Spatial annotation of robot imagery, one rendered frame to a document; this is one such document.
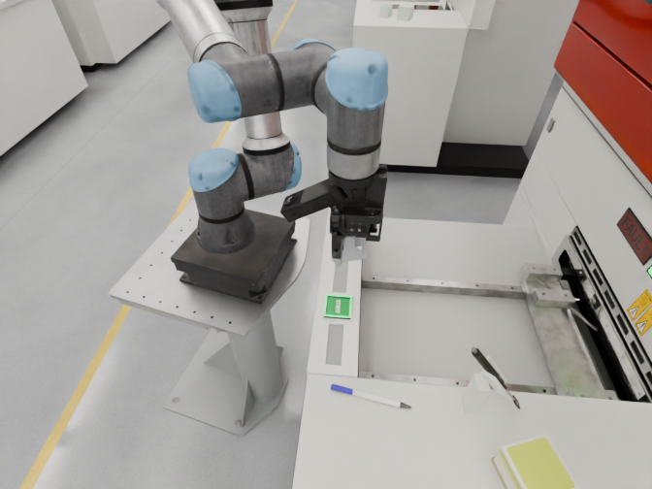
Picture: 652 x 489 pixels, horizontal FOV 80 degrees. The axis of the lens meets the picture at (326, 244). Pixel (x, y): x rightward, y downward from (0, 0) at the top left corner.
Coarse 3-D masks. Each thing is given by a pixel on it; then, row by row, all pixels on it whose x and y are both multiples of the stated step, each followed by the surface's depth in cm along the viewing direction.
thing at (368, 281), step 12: (372, 276) 102; (384, 288) 102; (396, 288) 102; (408, 288) 101; (420, 288) 101; (432, 288) 101; (444, 288) 100; (456, 288) 100; (468, 288) 99; (480, 288) 99; (492, 288) 99; (504, 288) 99; (516, 288) 99
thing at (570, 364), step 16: (528, 288) 95; (544, 288) 95; (560, 288) 95; (528, 304) 95; (544, 320) 89; (560, 320) 89; (544, 336) 86; (560, 336) 86; (576, 336) 86; (544, 352) 85; (560, 352) 83; (576, 352) 83; (560, 368) 80; (576, 368) 80; (592, 368) 80; (560, 384) 78; (576, 384) 78; (592, 384) 78
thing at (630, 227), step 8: (624, 216) 80; (632, 216) 78; (624, 224) 80; (632, 224) 78; (624, 232) 80; (632, 232) 78; (640, 232) 75; (632, 240) 77; (640, 240) 75; (648, 240) 73; (640, 248) 75; (648, 248) 73; (640, 256) 75
